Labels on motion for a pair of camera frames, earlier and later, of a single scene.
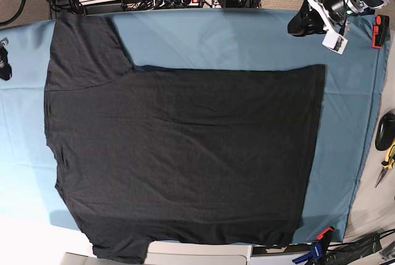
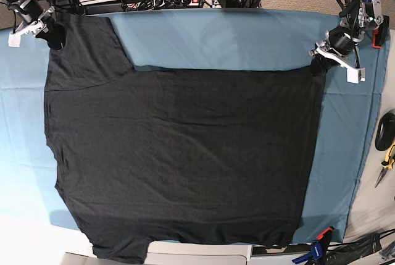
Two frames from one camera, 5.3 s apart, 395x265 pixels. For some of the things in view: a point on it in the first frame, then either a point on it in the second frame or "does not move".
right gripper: [331, 10] to [339, 44]
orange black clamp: [380, 31] does not move
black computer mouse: [385, 132] does not move
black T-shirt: [218, 155] does not move
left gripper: [5, 68] to [34, 17]
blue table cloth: [226, 38] does not move
